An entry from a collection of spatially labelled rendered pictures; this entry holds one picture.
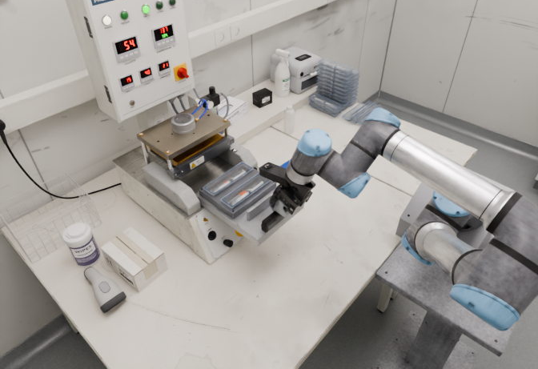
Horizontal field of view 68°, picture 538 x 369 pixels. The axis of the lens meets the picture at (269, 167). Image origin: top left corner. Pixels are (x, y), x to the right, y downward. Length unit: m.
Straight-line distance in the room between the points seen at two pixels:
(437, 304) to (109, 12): 1.32
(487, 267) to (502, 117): 2.74
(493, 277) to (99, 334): 1.06
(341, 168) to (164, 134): 0.67
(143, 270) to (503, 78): 2.85
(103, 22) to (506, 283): 1.18
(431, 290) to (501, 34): 2.28
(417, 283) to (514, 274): 0.62
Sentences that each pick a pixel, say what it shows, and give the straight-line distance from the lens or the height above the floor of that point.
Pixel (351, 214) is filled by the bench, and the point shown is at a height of 0.75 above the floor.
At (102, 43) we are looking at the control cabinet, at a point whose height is 1.42.
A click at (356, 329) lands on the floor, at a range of 2.18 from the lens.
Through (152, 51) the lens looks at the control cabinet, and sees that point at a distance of 1.42.
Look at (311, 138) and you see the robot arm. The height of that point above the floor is 1.33.
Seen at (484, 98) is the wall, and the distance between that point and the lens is 3.54.
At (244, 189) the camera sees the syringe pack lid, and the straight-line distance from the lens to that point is 1.30.
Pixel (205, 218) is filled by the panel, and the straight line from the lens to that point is 1.37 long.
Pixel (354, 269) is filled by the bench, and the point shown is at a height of 0.75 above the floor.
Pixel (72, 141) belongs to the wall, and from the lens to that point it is 1.79.
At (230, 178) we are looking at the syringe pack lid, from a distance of 1.35.
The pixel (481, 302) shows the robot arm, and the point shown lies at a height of 1.22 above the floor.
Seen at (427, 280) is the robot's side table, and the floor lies 0.75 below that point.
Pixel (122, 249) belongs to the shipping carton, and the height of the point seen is 0.84.
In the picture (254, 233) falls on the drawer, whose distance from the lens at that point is 1.21.
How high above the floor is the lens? 1.88
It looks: 39 degrees down
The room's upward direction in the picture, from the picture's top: 1 degrees counter-clockwise
